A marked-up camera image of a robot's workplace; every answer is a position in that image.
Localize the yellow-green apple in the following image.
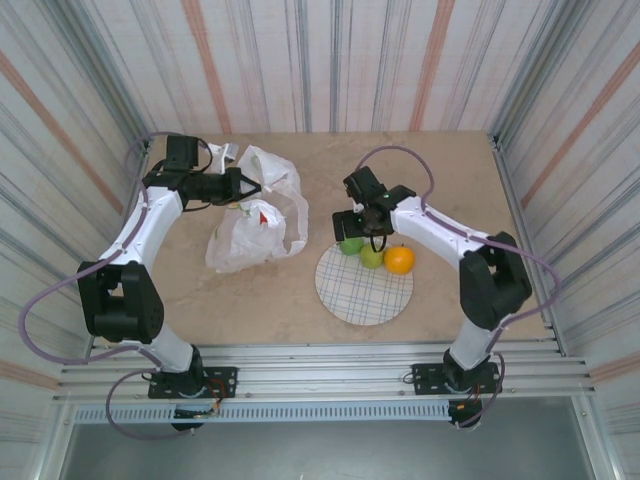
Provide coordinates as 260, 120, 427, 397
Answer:
359, 243, 386, 270

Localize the orange tangerine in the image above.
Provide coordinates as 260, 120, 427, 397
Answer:
383, 244, 417, 275

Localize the white plastic bag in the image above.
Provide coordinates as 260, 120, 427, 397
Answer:
204, 143, 310, 274

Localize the white blue-checked round plate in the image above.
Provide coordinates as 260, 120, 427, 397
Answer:
314, 241, 417, 328

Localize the grey metal panel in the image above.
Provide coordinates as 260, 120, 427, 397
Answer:
59, 422, 601, 480

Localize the aluminium left side frame rail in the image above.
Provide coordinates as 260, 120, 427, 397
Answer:
82, 134, 154, 364

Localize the aluminium frame rail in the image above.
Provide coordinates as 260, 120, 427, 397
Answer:
491, 132, 569, 357
82, 134, 154, 364

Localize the aluminium table edge rail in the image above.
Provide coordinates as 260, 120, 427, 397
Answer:
53, 341, 597, 404

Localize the aluminium right side frame rail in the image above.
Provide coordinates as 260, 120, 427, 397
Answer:
491, 132, 569, 357

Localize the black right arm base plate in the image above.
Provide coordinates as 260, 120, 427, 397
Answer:
410, 362, 503, 397

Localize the grey slotted cable duct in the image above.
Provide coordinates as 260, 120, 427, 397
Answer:
73, 402, 450, 424

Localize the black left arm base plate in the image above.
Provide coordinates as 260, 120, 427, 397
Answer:
147, 366, 239, 400

